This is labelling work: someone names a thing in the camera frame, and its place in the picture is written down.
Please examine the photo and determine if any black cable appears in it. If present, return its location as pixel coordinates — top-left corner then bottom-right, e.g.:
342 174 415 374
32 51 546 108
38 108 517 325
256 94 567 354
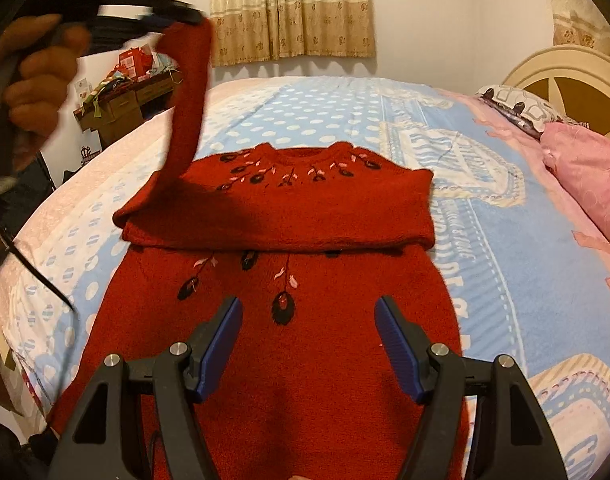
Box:
0 227 76 313

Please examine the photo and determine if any beige patterned curtain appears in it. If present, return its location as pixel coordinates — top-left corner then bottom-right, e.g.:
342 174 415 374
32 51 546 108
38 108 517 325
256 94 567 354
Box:
207 0 376 68

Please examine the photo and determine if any red gift box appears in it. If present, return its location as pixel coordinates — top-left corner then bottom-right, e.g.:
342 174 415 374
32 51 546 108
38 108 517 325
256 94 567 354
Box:
116 47 156 79

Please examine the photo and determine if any white printed box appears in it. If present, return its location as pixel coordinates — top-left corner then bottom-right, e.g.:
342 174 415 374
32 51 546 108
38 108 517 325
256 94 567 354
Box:
60 130 104 186

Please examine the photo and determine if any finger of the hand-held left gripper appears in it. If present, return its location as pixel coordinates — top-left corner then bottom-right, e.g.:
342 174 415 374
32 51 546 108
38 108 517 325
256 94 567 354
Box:
145 1 206 27

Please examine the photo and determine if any white patterned pillow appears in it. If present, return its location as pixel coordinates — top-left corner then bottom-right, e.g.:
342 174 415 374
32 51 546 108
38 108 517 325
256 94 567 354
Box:
474 84 590 140

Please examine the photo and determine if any red knitted sweater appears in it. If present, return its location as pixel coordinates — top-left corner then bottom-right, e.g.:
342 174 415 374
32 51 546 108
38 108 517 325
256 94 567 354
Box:
47 17 470 480

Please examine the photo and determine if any blue polka-dot printed blanket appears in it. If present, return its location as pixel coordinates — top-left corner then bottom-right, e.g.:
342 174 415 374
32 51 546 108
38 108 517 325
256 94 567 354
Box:
0 75 610 480

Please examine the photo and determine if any pink pillow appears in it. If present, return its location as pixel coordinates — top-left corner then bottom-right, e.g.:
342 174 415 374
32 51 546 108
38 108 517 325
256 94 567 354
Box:
540 122 610 261

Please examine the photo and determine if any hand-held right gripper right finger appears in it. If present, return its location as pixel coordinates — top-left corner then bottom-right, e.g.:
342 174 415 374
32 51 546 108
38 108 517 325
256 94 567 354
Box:
374 296 568 480

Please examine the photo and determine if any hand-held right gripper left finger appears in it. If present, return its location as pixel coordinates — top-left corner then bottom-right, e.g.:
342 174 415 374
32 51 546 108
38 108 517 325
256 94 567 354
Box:
49 296 244 480

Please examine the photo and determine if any person's left hand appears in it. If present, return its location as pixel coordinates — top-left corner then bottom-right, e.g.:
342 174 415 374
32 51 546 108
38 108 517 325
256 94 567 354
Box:
5 14 93 171

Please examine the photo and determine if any cardboard box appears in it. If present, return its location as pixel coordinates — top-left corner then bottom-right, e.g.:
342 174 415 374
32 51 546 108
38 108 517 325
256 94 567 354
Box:
75 91 144 147

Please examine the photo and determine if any cream wooden headboard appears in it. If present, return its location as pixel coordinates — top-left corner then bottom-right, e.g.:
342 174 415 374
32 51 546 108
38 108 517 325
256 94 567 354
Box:
500 45 610 141

